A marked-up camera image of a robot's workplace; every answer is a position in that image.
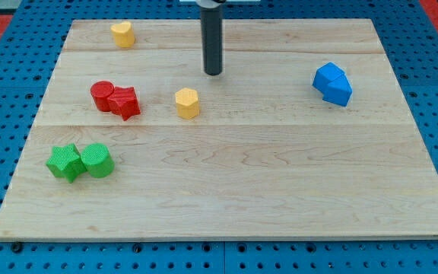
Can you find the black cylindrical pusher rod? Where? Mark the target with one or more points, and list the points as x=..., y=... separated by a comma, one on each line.
x=211, y=16

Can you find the yellow hexagon block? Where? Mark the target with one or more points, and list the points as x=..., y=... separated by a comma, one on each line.
x=187, y=104

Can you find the yellow heart block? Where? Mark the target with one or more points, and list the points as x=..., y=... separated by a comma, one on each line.
x=123, y=34

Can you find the red star block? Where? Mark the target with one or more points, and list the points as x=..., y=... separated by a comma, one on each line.
x=124, y=102

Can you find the blue cube block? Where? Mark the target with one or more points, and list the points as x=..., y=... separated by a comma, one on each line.
x=325, y=75

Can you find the red cylinder block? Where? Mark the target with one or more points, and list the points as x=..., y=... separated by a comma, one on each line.
x=100, y=92

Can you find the blue pentagon block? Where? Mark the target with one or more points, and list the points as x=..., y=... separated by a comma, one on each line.
x=338, y=91

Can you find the wooden board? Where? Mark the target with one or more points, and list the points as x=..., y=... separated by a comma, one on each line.
x=267, y=159

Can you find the green cylinder block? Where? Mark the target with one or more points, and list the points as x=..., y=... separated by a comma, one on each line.
x=97, y=160

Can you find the green star block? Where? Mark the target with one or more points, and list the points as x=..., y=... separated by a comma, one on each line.
x=65, y=162

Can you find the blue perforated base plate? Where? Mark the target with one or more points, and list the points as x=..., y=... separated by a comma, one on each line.
x=30, y=47

